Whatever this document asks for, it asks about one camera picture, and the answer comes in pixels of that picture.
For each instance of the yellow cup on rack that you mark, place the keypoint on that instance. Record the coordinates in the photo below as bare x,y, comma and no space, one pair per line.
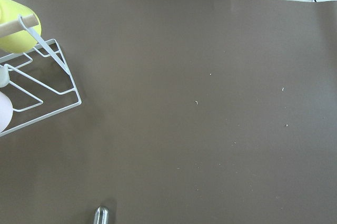
15,20

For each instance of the pink cup on rack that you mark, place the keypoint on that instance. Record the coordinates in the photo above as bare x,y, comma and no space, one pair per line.
6,111

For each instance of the steel muddler black tip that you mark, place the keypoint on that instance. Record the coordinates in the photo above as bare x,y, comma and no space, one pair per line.
101,215

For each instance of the white wire cup rack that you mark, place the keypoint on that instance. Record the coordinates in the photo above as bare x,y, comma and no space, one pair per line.
15,61

